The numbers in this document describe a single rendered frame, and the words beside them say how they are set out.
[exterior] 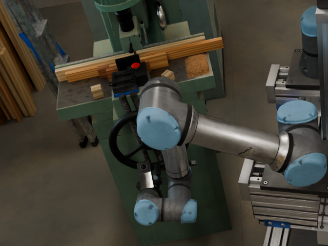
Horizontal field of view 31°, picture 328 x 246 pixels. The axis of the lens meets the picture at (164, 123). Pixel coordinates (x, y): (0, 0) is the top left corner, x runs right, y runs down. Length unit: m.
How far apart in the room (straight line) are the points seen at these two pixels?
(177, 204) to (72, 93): 0.69
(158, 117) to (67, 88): 0.87
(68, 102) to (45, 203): 1.07
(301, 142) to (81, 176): 1.83
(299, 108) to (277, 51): 2.03
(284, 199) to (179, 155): 0.38
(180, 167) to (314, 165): 0.44
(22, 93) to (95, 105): 1.53
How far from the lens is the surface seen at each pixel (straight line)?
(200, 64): 2.19
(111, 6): 2.07
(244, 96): 3.46
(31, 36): 3.01
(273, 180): 1.86
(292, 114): 1.73
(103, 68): 2.28
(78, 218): 3.06
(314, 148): 1.65
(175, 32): 2.63
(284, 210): 2.00
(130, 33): 2.19
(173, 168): 1.85
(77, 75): 2.33
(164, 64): 2.26
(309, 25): 2.11
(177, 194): 1.85
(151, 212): 1.80
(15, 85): 3.67
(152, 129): 1.52
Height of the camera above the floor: 2.20
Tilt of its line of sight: 40 degrees down
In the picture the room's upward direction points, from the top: 16 degrees counter-clockwise
